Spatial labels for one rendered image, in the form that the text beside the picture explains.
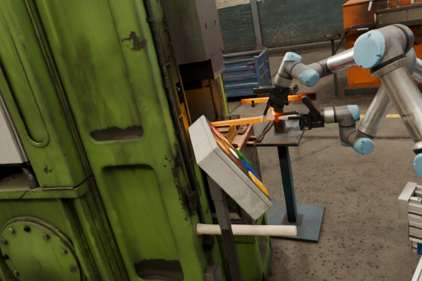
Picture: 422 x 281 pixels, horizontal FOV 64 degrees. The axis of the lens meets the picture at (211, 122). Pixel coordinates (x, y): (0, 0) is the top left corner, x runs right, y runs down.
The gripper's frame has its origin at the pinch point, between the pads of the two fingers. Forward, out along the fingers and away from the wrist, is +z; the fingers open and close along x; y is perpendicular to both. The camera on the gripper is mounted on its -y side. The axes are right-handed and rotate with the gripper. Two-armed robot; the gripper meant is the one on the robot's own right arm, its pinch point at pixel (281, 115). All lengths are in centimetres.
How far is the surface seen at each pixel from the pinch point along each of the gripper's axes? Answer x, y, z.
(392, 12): 325, -3, -107
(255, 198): -69, 1, 2
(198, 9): -15, -57, 25
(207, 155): -74, -17, 12
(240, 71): 372, 51, 106
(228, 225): -59, 19, 16
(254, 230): -39, 38, 13
